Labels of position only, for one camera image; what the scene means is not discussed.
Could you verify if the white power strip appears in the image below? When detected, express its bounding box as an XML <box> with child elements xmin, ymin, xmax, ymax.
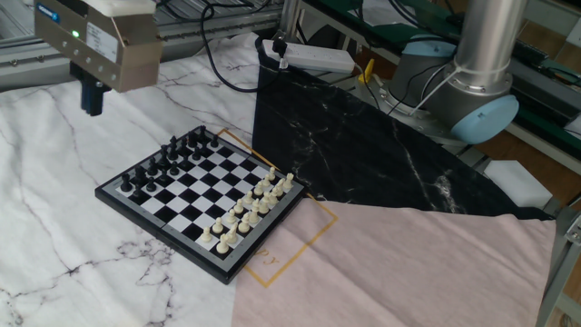
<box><xmin>261</xmin><ymin>38</ymin><xmax>358</xmax><ymax>74</ymax></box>

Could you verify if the black white folding chessboard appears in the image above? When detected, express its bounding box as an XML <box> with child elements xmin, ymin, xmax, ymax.
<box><xmin>94</xmin><ymin>125</ymin><xmax>308</xmax><ymax>286</ymax></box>

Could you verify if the white gripper mounting plate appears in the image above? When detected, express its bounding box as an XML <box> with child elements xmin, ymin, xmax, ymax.
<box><xmin>84</xmin><ymin>0</ymin><xmax>158</xmax><ymax>18</ymax></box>

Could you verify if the white zip tie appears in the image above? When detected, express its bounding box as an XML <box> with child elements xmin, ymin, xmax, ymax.
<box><xmin>409</xmin><ymin>63</ymin><xmax>514</xmax><ymax>113</ymax></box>

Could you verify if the aluminium corner frame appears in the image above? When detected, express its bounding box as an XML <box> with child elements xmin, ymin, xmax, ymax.
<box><xmin>533</xmin><ymin>194</ymin><xmax>581</xmax><ymax>327</ymax></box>

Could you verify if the aluminium profile rail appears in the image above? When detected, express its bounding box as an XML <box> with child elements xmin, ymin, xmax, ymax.
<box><xmin>0</xmin><ymin>8</ymin><xmax>282</xmax><ymax>92</ymax></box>

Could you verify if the black cable bundle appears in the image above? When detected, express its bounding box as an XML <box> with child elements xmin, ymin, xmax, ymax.
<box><xmin>156</xmin><ymin>0</ymin><xmax>282</xmax><ymax>28</ymax></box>

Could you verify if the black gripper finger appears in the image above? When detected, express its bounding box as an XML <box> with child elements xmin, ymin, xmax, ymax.
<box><xmin>94</xmin><ymin>80</ymin><xmax>113</xmax><ymax>117</ymax></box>
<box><xmin>68</xmin><ymin>61</ymin><xmax>96</xmax><ymax>114</ymax></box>

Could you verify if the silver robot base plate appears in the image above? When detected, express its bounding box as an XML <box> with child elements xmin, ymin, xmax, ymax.
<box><xmin>351</xmin><ymin>74</ymin><xmax>473</xmax><ymax>146</ymax></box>

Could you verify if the white foam block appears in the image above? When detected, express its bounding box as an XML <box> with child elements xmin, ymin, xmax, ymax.
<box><xmin>483</xmin><ymin>159</ymin><xmax>554</xmax><ymax>210</ymax></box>

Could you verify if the black power plug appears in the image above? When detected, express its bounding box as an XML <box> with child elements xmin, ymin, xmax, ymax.
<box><xmin>271</xmin><ymin>36</ymin><xmax>290</xmax><ymax>60</ymax></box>

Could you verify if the black looped cable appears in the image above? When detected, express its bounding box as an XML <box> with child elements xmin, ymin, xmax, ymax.
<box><xmin>199</xmin><ymin>4</ymin><xmax>283</xmax><ymax>94</ymax></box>

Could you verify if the yellow plastic piece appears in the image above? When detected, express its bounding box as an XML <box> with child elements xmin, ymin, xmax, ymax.
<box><xmin>357</xmin><ymin>57</ymin><xmax>376</xmax><ymax>85</ymax></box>

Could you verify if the marble pink black tablecloth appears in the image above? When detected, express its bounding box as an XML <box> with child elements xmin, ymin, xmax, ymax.
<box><xmin>0</xmin><ymin>31</ymin><xmax>557</xmax><ymax>327</ymax></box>

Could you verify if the silver Schunk gripper body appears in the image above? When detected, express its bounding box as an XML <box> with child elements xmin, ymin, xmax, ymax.
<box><xmin>34</xmin><ymin>0</ymin><xmax>163</xmax><ymax>94</ymax></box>

